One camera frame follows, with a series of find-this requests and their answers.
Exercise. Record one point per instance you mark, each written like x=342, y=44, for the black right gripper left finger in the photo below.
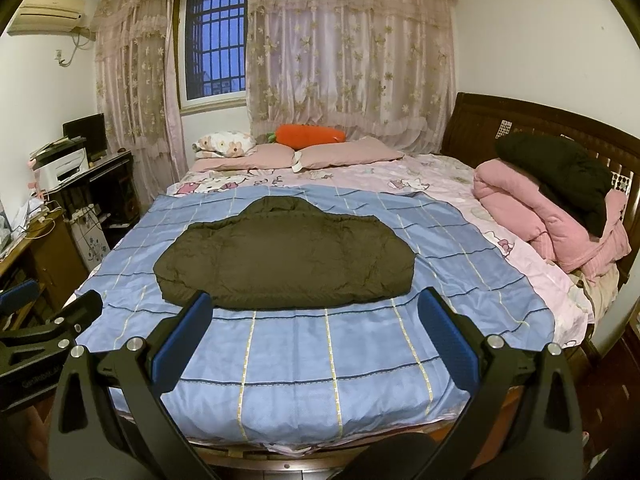
x=109, y=421

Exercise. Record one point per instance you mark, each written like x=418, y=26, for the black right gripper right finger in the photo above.
x=522, y=419

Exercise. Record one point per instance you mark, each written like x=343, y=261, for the dark olive puffer jacket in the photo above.
x=283, y=253

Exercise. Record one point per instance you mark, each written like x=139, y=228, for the brown wooden cabinet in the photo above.
x=48, y=255

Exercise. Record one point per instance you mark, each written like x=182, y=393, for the black computer desk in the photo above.
x=100, y=206

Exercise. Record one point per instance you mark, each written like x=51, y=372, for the white printer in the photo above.
x=59, y=161

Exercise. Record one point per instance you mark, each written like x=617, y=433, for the blue plaid bed sheet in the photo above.
x=298, y=378

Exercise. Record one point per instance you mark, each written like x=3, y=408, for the black computer monitor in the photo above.
x=92, y=129

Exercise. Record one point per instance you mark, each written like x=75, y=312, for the pink folded quilt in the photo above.
x=514, y=201

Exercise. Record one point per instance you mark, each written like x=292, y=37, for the black garment on quilt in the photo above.
x=567, y=174

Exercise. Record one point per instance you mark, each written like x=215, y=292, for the pink cartoon print bedsheet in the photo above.
x=440, y=177

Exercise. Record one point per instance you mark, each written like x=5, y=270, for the floral small pillow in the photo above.
x=224, y=144

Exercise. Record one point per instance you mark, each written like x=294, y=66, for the pink pillow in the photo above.
x=360, y=152
x=264, y=156

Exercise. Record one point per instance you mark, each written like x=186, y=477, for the dark wooden headboard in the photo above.
x=476, y=120

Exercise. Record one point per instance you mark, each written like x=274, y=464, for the orange carrot plush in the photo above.
x=298, y=137

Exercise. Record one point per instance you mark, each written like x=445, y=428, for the white air conditioner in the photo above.
x=49, y=17

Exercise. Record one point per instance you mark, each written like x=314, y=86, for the pink lace curtain left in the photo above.
x=137, y=89

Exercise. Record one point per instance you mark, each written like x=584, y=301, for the pink lace curtain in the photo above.
x=137, y=89
x=382, y=68

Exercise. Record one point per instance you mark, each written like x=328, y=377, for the barred window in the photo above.
x=214, y=47

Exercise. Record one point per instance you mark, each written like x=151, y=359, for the pink lace curtain right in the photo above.
x=382, y=68

